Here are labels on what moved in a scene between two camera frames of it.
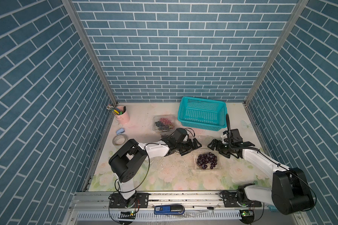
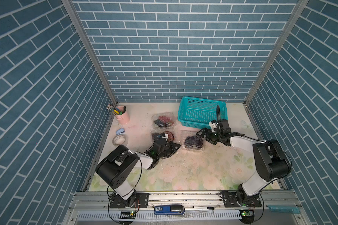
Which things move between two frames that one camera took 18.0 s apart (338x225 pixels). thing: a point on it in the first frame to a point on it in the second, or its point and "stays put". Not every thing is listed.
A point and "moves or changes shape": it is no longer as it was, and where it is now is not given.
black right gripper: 219,143 to 204,130
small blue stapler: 120,131 stays put
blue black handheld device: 169,209 stays put
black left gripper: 190,148 to 172,146
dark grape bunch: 203,159 moves or changes shape
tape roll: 119,140 stays put
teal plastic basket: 203,113 stays put
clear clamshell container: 164,123 stays put
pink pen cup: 121,115 stays put
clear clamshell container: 204,141 moves or changes shape
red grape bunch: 166,121 stays put
